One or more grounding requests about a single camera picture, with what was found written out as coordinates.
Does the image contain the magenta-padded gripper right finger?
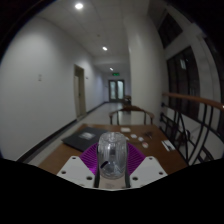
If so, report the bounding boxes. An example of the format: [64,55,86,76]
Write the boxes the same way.
[125,143,169,190]

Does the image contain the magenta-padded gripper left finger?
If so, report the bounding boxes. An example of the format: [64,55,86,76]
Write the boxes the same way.
[57,142,101,189]

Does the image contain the transparent computer mouse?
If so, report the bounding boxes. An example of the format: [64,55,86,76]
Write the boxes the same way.
[97,131,129,180]

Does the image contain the white paper strip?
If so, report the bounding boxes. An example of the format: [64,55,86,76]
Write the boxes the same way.
[161,139,177,152]

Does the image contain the wooden armchair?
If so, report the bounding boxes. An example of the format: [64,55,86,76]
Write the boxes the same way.
[108,104,156,126]

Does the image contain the beige side door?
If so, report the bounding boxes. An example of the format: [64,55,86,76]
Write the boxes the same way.
[73,64,88,119]

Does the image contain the wood-topped black metal railing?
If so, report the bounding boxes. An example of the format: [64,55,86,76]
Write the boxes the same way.
[159,91,224,166]

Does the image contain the glazed double door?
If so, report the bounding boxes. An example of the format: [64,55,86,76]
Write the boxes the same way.
[108,79,126,103]

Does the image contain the large dark-framed window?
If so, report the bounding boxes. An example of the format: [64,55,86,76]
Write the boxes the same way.
[165,45,202,122]

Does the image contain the round ceiling lights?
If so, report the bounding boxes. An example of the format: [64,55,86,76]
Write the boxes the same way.
[74,2,115,72]

